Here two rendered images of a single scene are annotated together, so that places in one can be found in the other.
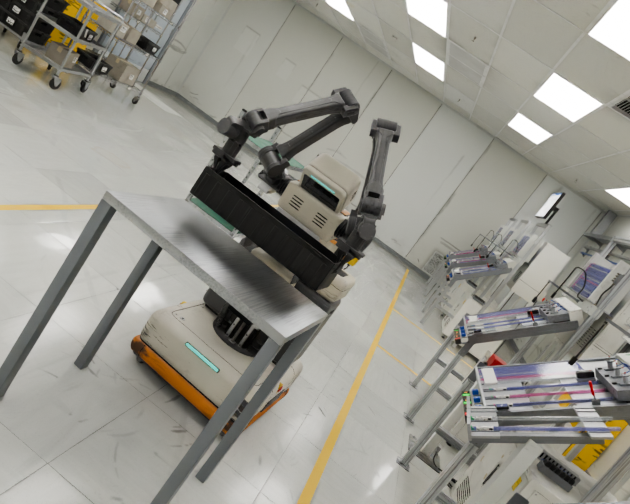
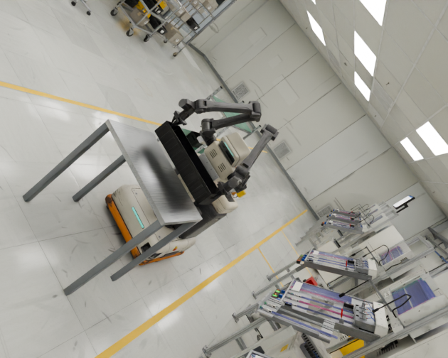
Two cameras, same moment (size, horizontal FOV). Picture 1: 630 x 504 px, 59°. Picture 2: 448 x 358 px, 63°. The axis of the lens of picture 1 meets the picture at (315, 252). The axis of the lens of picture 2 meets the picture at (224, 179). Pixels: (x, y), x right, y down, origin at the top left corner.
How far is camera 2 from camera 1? 0.51 m
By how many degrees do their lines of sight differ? 7
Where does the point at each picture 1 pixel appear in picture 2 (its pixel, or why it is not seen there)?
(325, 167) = (233, 140)
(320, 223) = (222, 169)
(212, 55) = (233, 38)
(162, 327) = (124, 194)
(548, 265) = (387, 239)
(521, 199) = (395, 191)
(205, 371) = (136, 225)
